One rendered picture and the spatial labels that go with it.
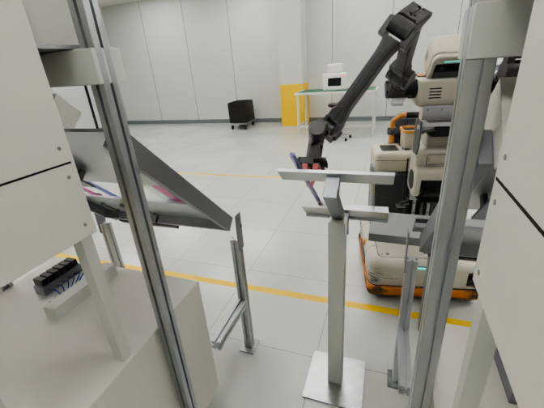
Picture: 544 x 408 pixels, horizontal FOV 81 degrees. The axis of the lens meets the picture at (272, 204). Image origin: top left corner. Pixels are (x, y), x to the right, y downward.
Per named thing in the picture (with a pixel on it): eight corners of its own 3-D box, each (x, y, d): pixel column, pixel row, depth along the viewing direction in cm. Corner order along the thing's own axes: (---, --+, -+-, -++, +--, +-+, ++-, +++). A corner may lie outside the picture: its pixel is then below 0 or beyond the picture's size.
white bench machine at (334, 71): (324, 89, 634) (324, 64, 615) (346, 88, 623) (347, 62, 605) (322, 91, 601) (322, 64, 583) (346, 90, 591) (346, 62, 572)
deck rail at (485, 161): (418, 252, 114) (419, 235, 116) (425, 252, 113) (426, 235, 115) (478, 163, 50) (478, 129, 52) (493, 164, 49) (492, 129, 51)
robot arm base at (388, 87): (410, 80, 150) (384, 82, 153) (414, 70, 143) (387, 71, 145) (411, 97, 149) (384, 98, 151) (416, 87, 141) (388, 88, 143)
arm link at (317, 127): (342, 134, 119) (325, 121, 122) (345, 117, 108) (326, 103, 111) (320, 155, 118) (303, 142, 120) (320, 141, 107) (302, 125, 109)
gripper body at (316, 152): (325, 162, 111) (327, 142, 113) (296, 161, 114) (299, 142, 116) (328, 169, 116) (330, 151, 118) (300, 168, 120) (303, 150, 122)
